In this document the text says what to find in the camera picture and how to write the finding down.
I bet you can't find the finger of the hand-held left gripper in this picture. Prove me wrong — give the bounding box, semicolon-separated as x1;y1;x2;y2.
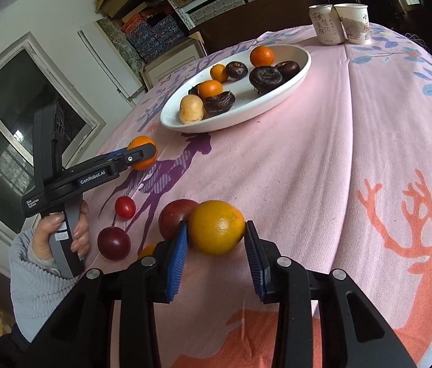
101;143;156;175
97;146;134;162

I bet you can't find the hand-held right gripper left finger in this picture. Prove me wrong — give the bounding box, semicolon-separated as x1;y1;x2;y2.
17;220;189;368

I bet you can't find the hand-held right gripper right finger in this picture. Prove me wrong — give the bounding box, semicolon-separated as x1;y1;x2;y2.
243;220;418;368

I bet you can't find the yellow-green orange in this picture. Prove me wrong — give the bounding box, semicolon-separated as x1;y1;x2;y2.
188;200;246;256

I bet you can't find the white ceramic plate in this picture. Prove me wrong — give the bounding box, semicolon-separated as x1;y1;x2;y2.
160;44;312;133

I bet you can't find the large orange mandarin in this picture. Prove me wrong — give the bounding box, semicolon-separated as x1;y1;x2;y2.
249;45;275;67

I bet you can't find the person's left forearm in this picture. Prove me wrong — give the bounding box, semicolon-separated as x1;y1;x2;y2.
9;227;82;338

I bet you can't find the person's left hand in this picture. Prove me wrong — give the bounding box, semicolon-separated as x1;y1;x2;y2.
32;199;90;267

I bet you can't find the large dark red plum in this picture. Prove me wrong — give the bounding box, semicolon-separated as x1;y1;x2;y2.
158;199;200;241

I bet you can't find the small red plum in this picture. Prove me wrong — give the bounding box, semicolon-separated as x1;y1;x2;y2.
114;196;137;220

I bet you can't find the sliding glass window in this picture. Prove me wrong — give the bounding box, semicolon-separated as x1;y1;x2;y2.
0;33;107;238

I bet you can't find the white leaning board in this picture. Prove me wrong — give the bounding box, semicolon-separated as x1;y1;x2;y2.
78;21;143;100

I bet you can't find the grey marble slab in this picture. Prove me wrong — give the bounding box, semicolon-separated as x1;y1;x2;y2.
97;17;148;85

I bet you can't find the pink deer print tablecloth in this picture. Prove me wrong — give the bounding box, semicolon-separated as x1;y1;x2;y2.
86;23;432;368

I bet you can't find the stack of blue patterned boxes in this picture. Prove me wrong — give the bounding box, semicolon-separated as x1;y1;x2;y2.
122;11;188;64

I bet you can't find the white metal shelving rack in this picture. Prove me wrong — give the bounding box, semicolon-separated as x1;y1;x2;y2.
143;0;324;31

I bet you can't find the dark wooden cabinet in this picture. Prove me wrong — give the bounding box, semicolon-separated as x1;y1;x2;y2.
197;0;327;53

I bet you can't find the white drink can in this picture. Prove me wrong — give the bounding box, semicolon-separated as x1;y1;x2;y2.
308;4;345;45

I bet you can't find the white paper cup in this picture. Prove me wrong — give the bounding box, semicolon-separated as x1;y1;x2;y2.
333;3;372;44

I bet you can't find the pale wooden picture frame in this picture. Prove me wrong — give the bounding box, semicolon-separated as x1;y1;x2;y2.
141;38;207;90

